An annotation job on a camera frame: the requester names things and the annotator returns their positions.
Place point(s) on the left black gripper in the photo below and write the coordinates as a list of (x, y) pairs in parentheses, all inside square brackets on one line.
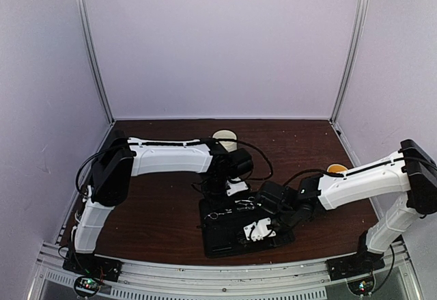
[(205, 188)]

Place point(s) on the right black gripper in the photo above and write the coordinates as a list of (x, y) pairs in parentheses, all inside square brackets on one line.
[(287, 239)]

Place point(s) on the silver thinning scissors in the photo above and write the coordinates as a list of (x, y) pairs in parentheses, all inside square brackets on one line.
[(244, 205)]

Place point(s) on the silver straight hair scissors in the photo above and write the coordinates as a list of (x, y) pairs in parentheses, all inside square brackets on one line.
[(216, 215)]

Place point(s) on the black zippered tool case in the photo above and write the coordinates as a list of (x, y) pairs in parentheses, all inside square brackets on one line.
[(239, 226)]

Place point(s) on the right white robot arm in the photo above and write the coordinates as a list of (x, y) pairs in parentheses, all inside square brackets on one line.
[(410, 172)]

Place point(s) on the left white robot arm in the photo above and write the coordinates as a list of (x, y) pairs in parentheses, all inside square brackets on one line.
[(114, 167)]

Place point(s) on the white ribbed mug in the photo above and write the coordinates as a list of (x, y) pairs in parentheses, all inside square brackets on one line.
[(227, 139)]

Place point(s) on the white mug yellow inside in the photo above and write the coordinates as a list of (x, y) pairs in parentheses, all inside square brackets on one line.
[(336, 170)]

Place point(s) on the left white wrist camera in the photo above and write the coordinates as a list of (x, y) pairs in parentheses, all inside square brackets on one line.
[(236, 187)]

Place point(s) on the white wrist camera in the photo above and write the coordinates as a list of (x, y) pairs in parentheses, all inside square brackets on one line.
[(259, 230), (236, 187)]

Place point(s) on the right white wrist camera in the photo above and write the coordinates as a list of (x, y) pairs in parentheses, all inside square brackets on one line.
[(259, 230)]

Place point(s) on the front aluminium rail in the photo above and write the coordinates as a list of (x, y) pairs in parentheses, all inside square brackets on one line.
[(307, 279)]

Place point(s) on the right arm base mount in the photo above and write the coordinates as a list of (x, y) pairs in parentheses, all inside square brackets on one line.
[(362, 262)]

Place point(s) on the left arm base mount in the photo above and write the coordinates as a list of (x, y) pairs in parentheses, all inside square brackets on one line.
[(91, 265)]

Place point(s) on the right aluminium frame post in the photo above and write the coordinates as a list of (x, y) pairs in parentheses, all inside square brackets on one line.
[(357, 31)]

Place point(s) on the aluminium frame post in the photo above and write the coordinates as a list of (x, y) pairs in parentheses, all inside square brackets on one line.
[(93, 60), (357, 31)]

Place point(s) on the left aluminium frame post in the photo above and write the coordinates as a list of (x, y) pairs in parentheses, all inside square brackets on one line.
[(93, 60)]

